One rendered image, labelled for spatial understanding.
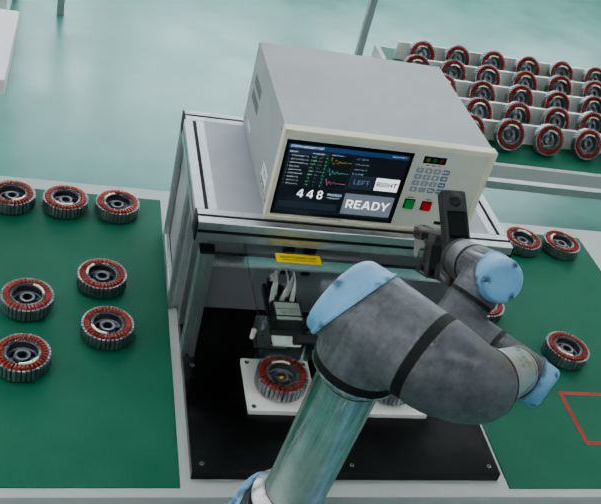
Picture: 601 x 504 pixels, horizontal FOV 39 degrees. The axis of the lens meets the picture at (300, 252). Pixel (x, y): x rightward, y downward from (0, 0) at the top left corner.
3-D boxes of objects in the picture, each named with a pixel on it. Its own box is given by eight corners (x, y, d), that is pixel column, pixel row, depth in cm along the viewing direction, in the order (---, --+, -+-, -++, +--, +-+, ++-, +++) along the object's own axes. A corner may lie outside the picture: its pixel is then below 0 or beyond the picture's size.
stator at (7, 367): (-17, 353, 174) (-16, 340, 171) (36, 338, 180) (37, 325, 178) (5, 390, 167) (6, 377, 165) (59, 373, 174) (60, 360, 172)
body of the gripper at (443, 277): (412, 270, 160) (438, 286, 148) (420, 225, 158) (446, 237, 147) (450, 273, 162) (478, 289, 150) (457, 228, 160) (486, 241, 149)
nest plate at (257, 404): (318, 416, 178) (319, 412, 177) (247, 414, 174) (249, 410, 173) (306, 364, 189) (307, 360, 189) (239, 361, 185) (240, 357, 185)
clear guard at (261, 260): (381, 364, 159) (390, 341, 156) (255, 359, 153) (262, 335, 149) (345, 256, 184) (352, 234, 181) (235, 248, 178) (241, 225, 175)
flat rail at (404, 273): (486, 286, 186) (491, 275, 185) (204, 265, 170) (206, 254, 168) (484, 282, 187) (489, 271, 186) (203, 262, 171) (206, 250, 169)
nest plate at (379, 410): (425, 419, 184) (427, 415, 183) (360, 417, 180) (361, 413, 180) (407, 368, 196) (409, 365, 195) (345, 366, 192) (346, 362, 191)
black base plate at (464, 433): (497, 480, 178) (501, 473, 176) (190, 479, 161) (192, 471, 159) (432, 326, 214) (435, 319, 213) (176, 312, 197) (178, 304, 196)
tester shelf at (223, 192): (507, 264, 184) (515, 248, 182) (193, 239, 166) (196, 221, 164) (446, 156, 218) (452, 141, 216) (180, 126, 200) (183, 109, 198)
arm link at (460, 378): (530, 379, 90) (572, 360, 135) (445, 319, 94) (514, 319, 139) (468, 466, 92) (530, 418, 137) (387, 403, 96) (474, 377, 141)
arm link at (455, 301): (466, 376, 133) (508, 319, 133) (408, 334, 137) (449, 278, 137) (472, 379, 141) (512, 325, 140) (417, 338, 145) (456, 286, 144)
